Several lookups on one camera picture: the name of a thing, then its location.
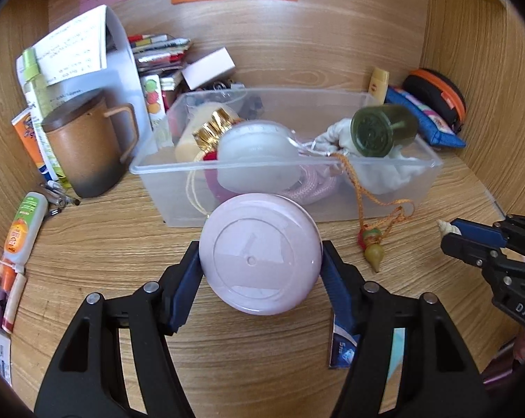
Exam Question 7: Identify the spiral seashell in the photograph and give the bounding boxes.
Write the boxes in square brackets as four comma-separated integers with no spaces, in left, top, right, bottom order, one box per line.
[436,220,462,237]

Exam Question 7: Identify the white bowl of trinkets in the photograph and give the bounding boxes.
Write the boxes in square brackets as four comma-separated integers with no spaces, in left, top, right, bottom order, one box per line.
[205,79,245,95]

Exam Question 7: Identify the brown ceramic lidded mug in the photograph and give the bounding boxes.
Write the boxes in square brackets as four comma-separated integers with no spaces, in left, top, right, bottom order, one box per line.
[41,89,139,198]

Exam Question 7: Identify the white paper stand holder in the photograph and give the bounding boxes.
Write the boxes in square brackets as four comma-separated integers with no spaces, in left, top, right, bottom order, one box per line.
[33,5,152,147]

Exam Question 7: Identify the metal nail clippers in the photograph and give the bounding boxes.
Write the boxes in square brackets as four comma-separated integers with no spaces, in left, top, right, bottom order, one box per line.
[38,180,81,218]

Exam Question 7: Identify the black orange zip case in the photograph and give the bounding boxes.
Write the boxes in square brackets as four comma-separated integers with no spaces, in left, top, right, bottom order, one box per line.
[401,68,467,134]

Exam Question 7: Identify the white round lidded jar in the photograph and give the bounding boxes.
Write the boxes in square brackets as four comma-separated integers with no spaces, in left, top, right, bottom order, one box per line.
[217,121,302,193]

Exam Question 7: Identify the orange sunscreen tube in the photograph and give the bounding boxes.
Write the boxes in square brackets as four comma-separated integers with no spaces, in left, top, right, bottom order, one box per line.
[11,108,52,182]

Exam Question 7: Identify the white charging cable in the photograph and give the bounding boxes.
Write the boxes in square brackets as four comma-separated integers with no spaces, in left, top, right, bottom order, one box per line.
[0,254,26,275]

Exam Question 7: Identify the pink rope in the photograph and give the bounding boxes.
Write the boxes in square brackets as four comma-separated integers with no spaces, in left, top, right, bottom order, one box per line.
[281,164,342,206]

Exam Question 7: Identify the clear plastic storage bin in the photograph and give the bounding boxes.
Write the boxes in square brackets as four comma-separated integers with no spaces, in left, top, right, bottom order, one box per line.
[130,88,442,226]

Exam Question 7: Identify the pink round compact case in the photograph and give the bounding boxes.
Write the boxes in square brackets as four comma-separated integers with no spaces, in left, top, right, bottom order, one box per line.
[199,193,323,315]

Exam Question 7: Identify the fruit sticker sheet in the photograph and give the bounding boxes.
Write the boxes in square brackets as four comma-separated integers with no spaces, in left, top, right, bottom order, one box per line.
[140,73,166,130]

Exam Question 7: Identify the white drawstring cloth pouch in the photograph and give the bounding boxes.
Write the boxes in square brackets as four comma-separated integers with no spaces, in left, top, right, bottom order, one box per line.
[309,118,427,195]

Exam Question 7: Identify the white orange lotion tube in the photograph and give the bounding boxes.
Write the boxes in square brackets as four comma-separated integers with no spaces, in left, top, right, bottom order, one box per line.
[3,192,49,265]

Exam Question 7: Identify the gourd charm orange cord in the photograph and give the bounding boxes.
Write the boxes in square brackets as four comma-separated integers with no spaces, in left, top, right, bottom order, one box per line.
[329,151,417,275]

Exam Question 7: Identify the yellow small lotion bottle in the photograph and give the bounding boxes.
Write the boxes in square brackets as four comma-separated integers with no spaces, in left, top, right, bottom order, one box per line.
[368,67,390,105]

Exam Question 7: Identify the orange white lip balm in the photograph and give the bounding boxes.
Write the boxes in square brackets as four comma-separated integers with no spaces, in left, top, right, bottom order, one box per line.
[0,267,27,334]

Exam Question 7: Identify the stack of booklets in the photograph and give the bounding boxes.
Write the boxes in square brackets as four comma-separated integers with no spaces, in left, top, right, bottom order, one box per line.
[127,34,193,93]

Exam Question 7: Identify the person's right hand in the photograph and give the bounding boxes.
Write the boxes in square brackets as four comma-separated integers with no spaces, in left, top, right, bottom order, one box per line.
[513,327,525,364]

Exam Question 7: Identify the cream slime plastic jar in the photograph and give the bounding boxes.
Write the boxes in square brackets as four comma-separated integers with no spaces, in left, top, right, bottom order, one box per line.
[175,102,241,162]

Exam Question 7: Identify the blue Max staple box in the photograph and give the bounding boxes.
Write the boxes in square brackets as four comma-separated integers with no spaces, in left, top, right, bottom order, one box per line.
[329,316,360,369]

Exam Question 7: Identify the teal silicone tube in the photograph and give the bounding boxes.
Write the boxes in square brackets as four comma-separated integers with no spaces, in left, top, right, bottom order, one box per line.
[387,327,406,380]

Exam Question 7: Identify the white cardboard box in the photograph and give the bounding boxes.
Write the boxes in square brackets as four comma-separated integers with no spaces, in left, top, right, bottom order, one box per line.
[181,47,236,91]

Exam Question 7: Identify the green spray sanitizer bottle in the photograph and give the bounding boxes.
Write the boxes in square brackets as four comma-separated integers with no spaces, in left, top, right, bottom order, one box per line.
[22,47,70,188]

